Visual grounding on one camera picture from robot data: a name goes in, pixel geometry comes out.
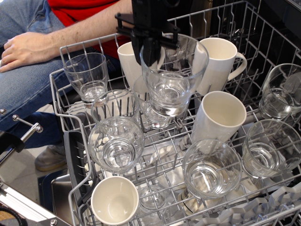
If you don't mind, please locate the clear glass far right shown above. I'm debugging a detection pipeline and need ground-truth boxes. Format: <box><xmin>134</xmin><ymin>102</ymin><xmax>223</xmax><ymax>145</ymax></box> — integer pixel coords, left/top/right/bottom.
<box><xmin>259</xmin><ymin>64</ymin><xmax>301</xmax><ymax>120</ymax></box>

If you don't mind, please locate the grey wire dishwasher rack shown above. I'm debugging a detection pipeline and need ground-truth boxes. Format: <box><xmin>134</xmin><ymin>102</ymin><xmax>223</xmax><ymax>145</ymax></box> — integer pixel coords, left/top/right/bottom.
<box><xmin>51</xmin><ymin>0</ymin><xmax>301</xmax><ymax>226</ymax></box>

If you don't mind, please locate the clear glass behind front-left glass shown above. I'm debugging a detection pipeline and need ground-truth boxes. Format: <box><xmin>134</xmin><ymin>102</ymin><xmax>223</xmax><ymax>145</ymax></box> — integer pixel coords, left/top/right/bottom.
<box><xmin>91</xmin><ymin>89</ymin><xmax>140</xmax><ymax>124</ymax></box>

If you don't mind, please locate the person's bare hand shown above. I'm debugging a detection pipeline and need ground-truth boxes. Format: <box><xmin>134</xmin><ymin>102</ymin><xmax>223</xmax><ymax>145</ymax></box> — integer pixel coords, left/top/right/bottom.
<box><xmin>0</xmin><ymin>32</ymin><xmax>59</xmax><ymax>73</ymax></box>

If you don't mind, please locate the white tilted mug centre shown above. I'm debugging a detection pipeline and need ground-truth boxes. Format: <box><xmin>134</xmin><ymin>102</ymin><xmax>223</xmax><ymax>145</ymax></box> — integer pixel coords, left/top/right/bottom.
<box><xmin>191</xmin><ymin>91</ymin><xmax>247</xmax><ymax>143</ymax></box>

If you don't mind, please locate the small clear glass bottom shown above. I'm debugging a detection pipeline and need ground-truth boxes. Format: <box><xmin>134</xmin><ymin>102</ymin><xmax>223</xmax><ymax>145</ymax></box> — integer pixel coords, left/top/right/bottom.
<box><xmin>138</xmin><ymin>185</ymin><xmax>166</xmax><ymax>214</ymax></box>

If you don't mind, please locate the metal clamp with black handle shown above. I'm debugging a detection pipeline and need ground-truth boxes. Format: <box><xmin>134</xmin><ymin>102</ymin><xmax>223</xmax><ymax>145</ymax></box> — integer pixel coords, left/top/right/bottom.
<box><xmin>0</xmin><ymin>114</ymin><xmax>43</xmax><ymax>167</ymax></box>

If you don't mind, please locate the clear glass back centre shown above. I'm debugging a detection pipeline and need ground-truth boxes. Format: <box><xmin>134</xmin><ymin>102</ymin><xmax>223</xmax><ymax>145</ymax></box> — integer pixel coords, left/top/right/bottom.
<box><xmin>132</xmin><ymin>75</ymin><xmax>173</xmax><ymax>129</ymax></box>

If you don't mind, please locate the white cup bottom left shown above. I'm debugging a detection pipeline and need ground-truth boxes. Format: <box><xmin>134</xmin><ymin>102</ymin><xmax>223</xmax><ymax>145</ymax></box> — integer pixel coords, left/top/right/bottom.
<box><xmin>91</xmin><ymin>176</ymin><xmax>139</xmax><ymax>226</ymax></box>

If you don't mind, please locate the clear glass back left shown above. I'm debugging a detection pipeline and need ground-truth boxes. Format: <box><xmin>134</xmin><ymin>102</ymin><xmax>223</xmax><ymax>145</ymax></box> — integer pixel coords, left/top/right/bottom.
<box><xmin>63</xmin><ymin>53</ymin><xmax>109</xmax><ymax>104</ymax></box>

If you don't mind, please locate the clear glass front left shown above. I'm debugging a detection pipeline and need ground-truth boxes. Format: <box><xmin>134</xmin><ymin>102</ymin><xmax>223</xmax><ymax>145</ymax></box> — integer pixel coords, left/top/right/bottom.
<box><xmin>87</xmin><ymin>116</ymin><xmax>144</xmax><ymax>174</ymax></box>

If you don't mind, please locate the white mug back left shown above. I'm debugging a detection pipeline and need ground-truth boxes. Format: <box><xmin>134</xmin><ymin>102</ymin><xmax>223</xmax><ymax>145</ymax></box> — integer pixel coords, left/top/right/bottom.
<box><xmin>117</xmin><ymin>42</ymin><xmax>165</xmax><ymax>96</ymax></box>

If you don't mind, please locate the white mug with handle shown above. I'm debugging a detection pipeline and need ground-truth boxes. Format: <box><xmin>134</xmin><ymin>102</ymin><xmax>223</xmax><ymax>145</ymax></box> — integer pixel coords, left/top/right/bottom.
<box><xmin>196</xmin><ymin>37</ymin><xmax>247</xmax><ymax>96</ymax></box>

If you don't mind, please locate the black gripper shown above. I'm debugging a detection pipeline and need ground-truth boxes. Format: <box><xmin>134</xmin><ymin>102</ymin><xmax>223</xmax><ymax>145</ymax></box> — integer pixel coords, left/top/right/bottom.
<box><xmin>115</xmin><ymin>0</ymin><xmax>180</xmax><ymax>66</ymax></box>

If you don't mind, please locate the clear glass front centre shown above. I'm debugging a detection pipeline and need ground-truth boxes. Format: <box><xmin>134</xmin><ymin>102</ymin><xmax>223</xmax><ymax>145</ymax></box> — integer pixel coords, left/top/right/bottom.
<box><xmin>182</xmin><ymin>139</ymin><xmax>242</xmax><ymax>199</ymax></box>

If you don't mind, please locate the grey sneaker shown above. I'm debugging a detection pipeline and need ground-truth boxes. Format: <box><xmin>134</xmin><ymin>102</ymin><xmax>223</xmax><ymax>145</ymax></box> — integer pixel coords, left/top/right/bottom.
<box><xmin>34</xmin><ymin>145</ymin><xmax>67</xmax><ymax>172</ymax></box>

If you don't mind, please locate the person's bare forearm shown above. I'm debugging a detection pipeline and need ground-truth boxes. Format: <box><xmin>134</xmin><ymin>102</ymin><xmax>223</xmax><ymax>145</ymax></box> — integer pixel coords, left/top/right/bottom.
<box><xmin>47</xmin><ymin>0</ymin><xmax>134</xmax><ymax>57</ymax></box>

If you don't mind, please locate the clear glass cup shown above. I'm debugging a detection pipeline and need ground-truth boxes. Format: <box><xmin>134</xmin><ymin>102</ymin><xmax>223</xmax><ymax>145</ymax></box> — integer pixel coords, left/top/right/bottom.
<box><xmin>140</xmin><ymin>34</ymin><xmax>209</xmax><ymax>117</ymax></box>

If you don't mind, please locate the black cable bottom left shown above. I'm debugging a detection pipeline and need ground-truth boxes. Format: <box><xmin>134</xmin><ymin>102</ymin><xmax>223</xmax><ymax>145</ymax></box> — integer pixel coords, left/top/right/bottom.
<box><xmin>0</xmin><ymin>205</ymin><xmax>27</xmax><ymax>226</ymax></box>

